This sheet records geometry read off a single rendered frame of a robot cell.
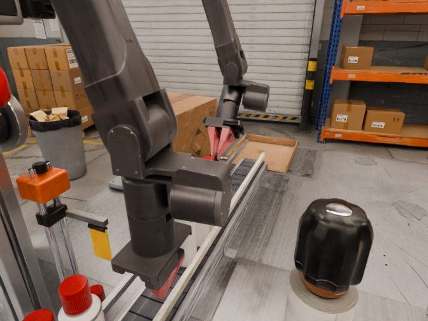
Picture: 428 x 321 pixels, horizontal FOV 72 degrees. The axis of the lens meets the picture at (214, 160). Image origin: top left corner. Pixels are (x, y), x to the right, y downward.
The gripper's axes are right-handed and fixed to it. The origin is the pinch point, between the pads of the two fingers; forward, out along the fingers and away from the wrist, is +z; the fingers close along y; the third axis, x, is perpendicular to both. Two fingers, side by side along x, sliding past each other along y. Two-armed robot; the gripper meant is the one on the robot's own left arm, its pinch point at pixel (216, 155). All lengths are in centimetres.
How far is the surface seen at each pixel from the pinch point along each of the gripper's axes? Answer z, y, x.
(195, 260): 25.4, 3.9, -6.6
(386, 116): -162, 92, 293
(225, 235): 18.8, 5.6, 6.9
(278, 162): -17, 9, 55
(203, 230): 19.1, 2.2, -1.5
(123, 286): 31.4, -3.0, -20.5
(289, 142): -31, 10, 70
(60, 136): -29, -196, 129
